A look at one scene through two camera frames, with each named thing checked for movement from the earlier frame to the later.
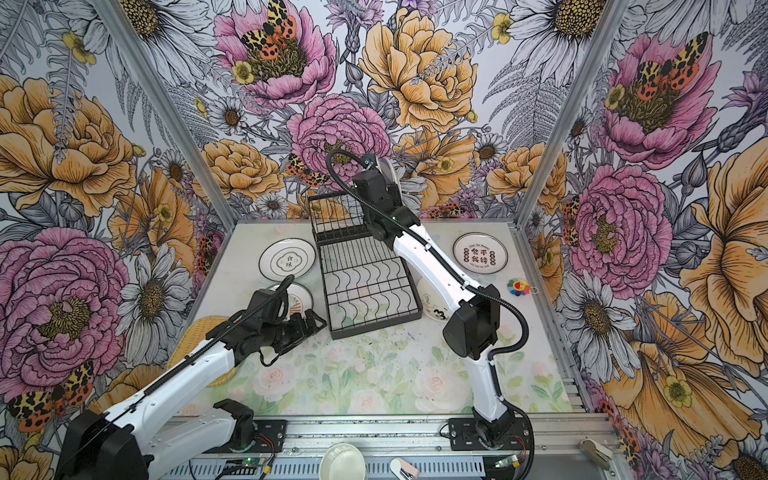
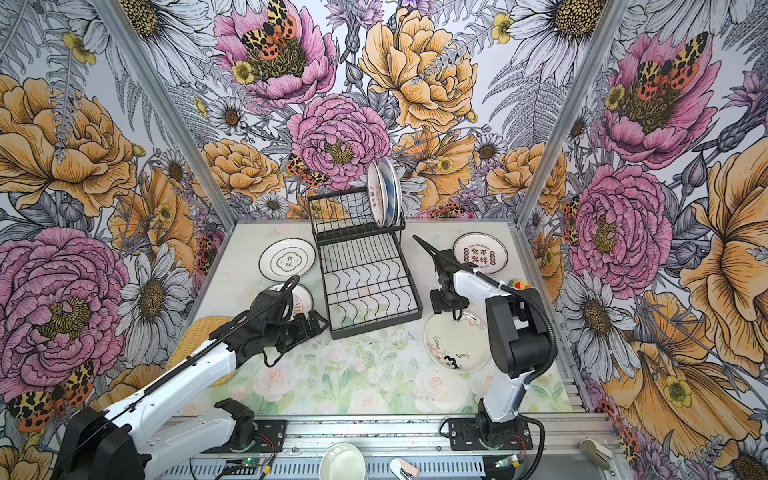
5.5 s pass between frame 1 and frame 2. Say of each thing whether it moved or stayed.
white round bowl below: stayed
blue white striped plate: stayed
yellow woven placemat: stayed
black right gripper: moved
